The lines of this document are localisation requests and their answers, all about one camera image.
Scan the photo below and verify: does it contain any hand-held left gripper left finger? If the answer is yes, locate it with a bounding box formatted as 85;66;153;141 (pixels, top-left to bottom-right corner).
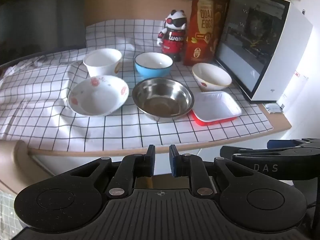
69;144;156;198

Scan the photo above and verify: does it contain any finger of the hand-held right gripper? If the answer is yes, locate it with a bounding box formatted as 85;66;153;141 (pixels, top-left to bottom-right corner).
220;140;304;158

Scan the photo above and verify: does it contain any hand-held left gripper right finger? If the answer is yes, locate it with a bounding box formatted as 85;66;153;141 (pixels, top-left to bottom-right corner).
169;144;253;197

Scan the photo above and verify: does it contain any white and red rectangular tray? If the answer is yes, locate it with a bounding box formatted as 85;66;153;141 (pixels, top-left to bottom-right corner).
189;91;242;127

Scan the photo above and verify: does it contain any stainless steel bowl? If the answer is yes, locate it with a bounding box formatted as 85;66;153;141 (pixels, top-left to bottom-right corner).
132;77;195;122

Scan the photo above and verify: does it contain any white bowl with red flower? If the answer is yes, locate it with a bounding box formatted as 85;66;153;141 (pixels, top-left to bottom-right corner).
192;62;232;92

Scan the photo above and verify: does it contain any shallow pink floral bowl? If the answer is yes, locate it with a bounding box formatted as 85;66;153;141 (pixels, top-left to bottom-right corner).
68;75;129;117

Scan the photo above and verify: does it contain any blue enamel bowl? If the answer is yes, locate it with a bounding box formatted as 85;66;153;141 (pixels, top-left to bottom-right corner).
134;52;174;80

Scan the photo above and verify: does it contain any plain white deep bowl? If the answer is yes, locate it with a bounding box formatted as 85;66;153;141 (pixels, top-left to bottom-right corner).
83;49;123;77

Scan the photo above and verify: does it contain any small printed card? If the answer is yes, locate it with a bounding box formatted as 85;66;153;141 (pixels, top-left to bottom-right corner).
265;102;285;115

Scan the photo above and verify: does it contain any white computer case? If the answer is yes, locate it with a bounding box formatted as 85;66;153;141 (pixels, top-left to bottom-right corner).
215;0;313;102

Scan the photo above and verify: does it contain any panda robot toy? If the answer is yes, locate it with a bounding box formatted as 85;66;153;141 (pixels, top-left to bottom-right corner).
157;9;188;62

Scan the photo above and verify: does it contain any red snack bag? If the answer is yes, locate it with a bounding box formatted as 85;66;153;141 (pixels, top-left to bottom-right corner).
184;0;229;67

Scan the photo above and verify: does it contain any black white checkered tablecloth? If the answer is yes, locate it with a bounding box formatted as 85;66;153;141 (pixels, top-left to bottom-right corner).
0;19;274;153

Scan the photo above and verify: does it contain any black curved monitor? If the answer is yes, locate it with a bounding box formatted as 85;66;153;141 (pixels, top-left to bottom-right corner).
0;0;87;67

